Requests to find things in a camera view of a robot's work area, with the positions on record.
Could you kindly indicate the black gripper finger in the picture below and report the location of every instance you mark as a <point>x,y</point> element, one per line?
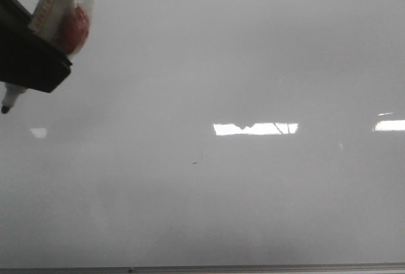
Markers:
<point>26,59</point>

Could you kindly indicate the white black whiteboard marker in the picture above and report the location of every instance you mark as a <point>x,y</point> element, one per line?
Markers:
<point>65,24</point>

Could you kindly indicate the white whiteboard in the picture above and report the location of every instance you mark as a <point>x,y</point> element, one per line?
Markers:
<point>214,132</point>

